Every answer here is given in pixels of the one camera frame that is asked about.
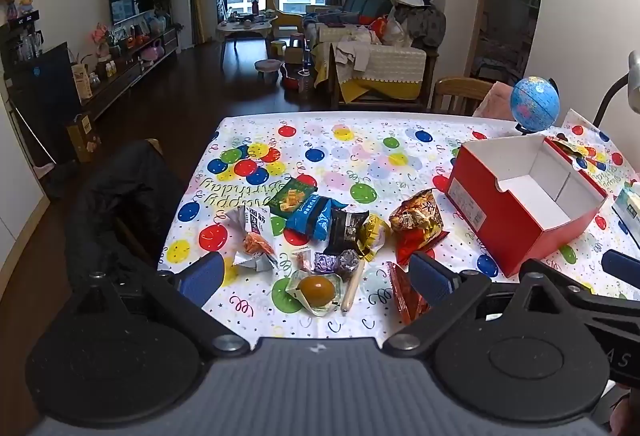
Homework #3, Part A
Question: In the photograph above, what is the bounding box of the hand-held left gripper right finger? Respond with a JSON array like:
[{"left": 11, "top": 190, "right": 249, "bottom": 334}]
[{"left": 381, "top": 250, "right": 576, "bottom": 360}]

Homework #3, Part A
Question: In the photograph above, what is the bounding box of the pink toy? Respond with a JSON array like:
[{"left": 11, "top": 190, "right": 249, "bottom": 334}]
[{"left": 140, "top": 41, "right": 165, "bottom": 64}]

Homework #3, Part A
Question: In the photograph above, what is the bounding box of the black snack packet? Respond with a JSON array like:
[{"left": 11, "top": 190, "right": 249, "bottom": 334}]
[{"left": 324, "top": 209, "right": 370, "bottom": 257}]

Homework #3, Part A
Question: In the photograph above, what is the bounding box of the dark television cabinet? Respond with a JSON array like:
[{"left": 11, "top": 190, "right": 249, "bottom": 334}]
[{"left": 80, "top": 27, "right": 180, "bottom": 119}]

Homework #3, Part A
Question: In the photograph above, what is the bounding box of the dark foil candy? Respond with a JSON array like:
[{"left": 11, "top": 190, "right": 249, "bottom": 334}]
[{"left": 336, "top": 249, "right": 362, "bottom": 277}]

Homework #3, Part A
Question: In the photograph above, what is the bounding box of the yellow snack packet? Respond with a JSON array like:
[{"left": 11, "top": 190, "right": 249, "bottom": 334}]
[{"left": 357, "top": 213, "right": 392, "bottom": 262}]

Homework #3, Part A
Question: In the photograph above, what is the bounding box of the tissue pack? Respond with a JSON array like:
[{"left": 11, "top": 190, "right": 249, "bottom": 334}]
[{"left": 612, "top": 183, "right": 640, "bottom": 247}]

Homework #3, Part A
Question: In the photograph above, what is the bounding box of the pile of clothes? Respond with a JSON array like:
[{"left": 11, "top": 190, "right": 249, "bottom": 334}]
[{"left": 390, "top": 0, "right": 446, "bottom": 50}]

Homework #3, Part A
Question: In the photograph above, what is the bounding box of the black low cabinet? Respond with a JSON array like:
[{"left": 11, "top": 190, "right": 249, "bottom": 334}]
[{"left": 4, "top": 41, "right": 83, "bottom": 167}]

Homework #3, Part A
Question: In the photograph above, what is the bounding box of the sofa with cream cover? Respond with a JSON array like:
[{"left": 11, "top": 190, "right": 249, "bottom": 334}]
[{"left": 305, "top": 0, "right": 446, "bottom": 109}]

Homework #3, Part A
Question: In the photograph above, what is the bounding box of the round white stool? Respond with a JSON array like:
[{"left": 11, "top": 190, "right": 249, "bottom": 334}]
[{"left": 255, "top": 59, "right": 283, "bottom": 80}]

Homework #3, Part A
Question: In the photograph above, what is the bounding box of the orange-red chip packet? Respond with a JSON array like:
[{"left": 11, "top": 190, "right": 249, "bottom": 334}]
[{"left": 389, "top": 189, "right": 448, "bottom": 267}]

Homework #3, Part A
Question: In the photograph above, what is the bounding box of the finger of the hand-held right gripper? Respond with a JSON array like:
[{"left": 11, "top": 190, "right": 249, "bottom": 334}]
[{"left": 601, "top": 249, "right": 640, "bottom": 276}]

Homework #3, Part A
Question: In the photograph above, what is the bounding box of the white silver snack packet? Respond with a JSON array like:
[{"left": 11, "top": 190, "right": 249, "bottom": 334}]
[{"left": 225, "top": 205, "right": 280, "bottom": 273}]

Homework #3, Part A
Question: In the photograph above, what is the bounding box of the silver desk lamp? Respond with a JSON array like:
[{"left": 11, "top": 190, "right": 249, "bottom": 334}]
[{"left": 592, "top": 50, "right": 640, "bottom": 127}]

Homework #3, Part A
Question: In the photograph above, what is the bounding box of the pink cloth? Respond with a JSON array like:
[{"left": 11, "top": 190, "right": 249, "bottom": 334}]
[{"left": 475, "top": 81, "right": 516, "bottom": 119}]

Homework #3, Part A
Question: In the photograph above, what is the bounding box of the red cardboard box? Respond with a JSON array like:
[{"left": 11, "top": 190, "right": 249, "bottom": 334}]
[{"left": 445, "top": 133, "right": 608, "bottom": 278}]

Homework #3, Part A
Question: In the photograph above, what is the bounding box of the yellow carton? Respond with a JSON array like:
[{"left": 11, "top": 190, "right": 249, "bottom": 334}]
[{"left": 71, "top": 64, "right": 93, "bottom": 100}]

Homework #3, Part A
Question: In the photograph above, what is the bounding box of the black drinks machine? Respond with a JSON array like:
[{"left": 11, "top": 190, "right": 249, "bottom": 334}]
[{"left": 0, "top": 14, "right": 46, "bottom": 67}]

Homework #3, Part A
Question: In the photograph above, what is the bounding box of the wooden chair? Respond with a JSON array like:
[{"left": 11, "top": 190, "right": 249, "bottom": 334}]
[{"left": 430, "top": 76, "right": 496, "bottom": 114}]

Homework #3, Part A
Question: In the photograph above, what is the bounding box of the clear packet with brown egg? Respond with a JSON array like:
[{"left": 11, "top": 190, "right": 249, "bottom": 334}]
[{"left": 285, "top": 269, "right": 351, "bottom": 317}]

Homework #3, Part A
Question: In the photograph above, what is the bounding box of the green snack packet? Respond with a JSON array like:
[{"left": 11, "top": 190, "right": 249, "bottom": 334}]
[{"left": 270, "top": 175, "right": 318, "bottom": 219}]

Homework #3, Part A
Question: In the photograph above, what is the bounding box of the black jacket on chair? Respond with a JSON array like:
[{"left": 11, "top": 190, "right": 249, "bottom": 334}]
[{"left": 65, "top": 139, "right": 186, "bottom": 287}]

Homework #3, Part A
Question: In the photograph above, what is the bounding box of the beige sausage stick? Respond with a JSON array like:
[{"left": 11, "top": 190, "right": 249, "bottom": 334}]
[{"left": 341, "top": 259, "right": 367, "bottom": 316}]

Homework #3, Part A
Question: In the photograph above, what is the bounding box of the balloon print tablecloth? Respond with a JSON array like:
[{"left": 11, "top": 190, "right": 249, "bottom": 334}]
[{"left": 157, "top": 111, "right": 640, "bottom": 342}]

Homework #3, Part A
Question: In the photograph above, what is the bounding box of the blue snack packet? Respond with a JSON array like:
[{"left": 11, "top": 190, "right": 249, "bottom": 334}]
[{"left": 284, "top": 196, "right": 348, "bottom": 247}]

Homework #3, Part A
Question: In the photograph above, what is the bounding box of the red pot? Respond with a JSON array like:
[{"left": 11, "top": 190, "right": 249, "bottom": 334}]
[{"left": 279, "top": 64, "right": 301, "bottom": 90}]

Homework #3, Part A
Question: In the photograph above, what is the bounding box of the white cupboard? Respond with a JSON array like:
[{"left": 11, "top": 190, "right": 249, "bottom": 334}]
[{"left": 0, "top": 76, "right": 51, "bottom": 277}]

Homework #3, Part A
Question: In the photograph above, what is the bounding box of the flat printed packet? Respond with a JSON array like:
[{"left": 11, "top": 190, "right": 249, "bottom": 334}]
[{"left": 549, "top": 136, "right": 596, "bottom": 171}]

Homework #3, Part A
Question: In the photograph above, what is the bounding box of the red-brown snack packet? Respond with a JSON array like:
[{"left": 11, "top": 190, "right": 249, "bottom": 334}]
[{"left": 386, "top": 261, "right": 431, "bottom": 326}]

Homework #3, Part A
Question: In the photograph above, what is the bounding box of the purple candy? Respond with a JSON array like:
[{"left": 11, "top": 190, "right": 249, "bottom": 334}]
[{"left": 312, "top": 251, "right": 343, "bottom": 274}]

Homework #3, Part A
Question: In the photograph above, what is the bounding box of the blue desk globe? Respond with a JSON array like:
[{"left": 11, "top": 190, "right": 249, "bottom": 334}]
[{"left": 510, "top": 76, "right": 561, "bottom": 134}]

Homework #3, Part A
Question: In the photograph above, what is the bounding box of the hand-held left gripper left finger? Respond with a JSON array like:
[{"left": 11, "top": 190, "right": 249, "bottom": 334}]
[{"left": 70, "top": 250, "right": 252, "bottom": 360}]

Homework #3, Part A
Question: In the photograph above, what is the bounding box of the brown cardboard box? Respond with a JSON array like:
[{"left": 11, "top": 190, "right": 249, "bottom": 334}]
[{"left": 66, "top": 113, "right": 102, "bottom": 163}]

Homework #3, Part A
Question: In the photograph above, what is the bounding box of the white coffee table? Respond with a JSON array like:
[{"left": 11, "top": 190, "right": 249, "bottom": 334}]
[{"left": 216, "top": 14, "right": 278, "bottom": 67}]

